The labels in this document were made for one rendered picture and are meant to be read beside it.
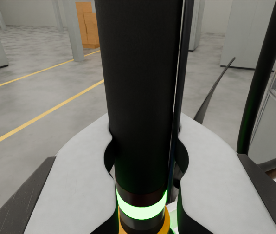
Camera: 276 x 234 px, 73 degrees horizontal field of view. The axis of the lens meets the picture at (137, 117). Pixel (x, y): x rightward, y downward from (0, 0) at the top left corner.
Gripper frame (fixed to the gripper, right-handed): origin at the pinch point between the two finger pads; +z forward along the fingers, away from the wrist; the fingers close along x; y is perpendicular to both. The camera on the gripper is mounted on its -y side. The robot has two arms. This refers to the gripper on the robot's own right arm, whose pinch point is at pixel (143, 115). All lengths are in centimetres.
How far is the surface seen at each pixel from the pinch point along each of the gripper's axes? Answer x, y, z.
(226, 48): 225, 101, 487
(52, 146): -110, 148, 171
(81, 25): -220, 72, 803
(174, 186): 6.4, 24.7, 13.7
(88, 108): -86, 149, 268
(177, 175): 7.0, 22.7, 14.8
